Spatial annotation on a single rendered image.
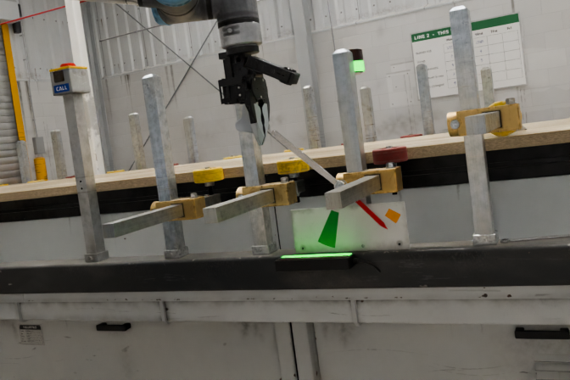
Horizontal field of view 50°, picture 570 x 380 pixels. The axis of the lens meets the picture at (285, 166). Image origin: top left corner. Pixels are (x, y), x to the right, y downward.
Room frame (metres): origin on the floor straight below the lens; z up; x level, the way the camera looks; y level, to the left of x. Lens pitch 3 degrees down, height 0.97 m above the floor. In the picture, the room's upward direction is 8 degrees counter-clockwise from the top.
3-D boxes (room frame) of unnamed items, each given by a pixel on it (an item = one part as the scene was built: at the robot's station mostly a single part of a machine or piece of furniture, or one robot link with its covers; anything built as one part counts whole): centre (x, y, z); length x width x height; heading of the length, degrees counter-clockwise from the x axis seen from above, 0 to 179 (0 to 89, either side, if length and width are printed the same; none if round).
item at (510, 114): (1.20, -0.40, 0.95); 0.14 x 0.06 x 0.05; 65
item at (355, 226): (1.31, -0.12, 0.75); 0.26 x 0.01 x 0.10; 65
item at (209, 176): (1.63, 0.21, 0.85); 0.08 x 0.08 x 0.11
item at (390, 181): (1.31, -0.18, 0.85); 0.14 x 0.06 x 0.05; 65
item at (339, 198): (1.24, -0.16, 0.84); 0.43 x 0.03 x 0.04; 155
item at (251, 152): (1.42, 0.07, 0.92); 0.04 x 0.04 x 0.48; 65
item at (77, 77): (1.63, 0.54, 1.18); 0.07 x 0.07 x 0.08; 65
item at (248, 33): (1.32, 0.06, 1.19); 0.10 x 0.09 x 0.05; 155
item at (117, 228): (1.45, 0.29, 0.82); 0.44 x 0.03 x 0.04; 155
